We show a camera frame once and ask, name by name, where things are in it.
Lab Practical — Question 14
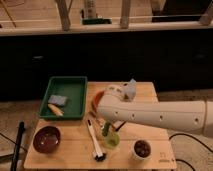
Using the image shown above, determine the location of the green pepper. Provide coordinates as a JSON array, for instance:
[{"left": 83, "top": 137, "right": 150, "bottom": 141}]
[{"left": 102, "top": 122, "right": 111, "bottom": 137}]

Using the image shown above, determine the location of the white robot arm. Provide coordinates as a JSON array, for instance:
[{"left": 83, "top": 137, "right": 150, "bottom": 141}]
[{"left": 97, "top": 85, "right": 213, "bottom": 138}]

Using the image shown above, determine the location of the orange bowl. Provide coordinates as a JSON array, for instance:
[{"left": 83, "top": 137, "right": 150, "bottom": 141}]
[{"left": 92, "top": 91, "right": 104, "bottom": 113}]

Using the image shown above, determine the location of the purple bowl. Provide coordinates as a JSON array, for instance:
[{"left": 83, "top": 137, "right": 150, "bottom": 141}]
[{"left": 33, "top": 126, "right": 61, "bottom": 154}]

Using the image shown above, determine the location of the green plastic tray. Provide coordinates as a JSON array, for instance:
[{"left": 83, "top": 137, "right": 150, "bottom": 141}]
[{"left": 39, "top": 76, "right": 87, "bottom": 120}]

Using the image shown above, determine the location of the wooden block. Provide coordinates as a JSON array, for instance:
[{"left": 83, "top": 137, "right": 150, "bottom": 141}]
[{"left": 115, "top": 121, "right": 126, "bottom": 132}]

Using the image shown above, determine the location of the blue sponge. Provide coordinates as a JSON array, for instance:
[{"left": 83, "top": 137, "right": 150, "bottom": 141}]
[{"left": 48, "top": 95, "right": 67, "bottom": 106}]

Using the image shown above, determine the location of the yellow corn cob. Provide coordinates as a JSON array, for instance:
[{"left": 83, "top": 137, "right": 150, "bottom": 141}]
[{"left": 48, "top": 104, "right": 63, "bottom": 116}]

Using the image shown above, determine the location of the green object on shelf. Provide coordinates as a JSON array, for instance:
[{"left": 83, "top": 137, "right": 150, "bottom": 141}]
[{"left": 82, "top": 18, "right": 112, "bottom": 25}]

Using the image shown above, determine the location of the white cup with dark contents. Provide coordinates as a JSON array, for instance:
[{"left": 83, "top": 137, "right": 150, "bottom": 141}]
[{"left": 133, "top": 140, "right": 151, "bottom": 160}]

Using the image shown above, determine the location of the black pole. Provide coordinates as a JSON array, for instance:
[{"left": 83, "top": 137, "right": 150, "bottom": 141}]
[{"left": 10, "top": 122, "right": 25, "bottom": 171}]

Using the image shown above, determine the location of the white handled brush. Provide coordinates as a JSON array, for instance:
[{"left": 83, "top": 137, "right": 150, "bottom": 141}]
[{"left": 87, "top": 120, "right": 106, "bottom": 161}]

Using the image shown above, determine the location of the black cable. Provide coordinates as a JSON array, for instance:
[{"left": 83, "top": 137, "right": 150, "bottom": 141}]
[{"left": 168, "top": 132, "right": 213, "bottom": 171}]

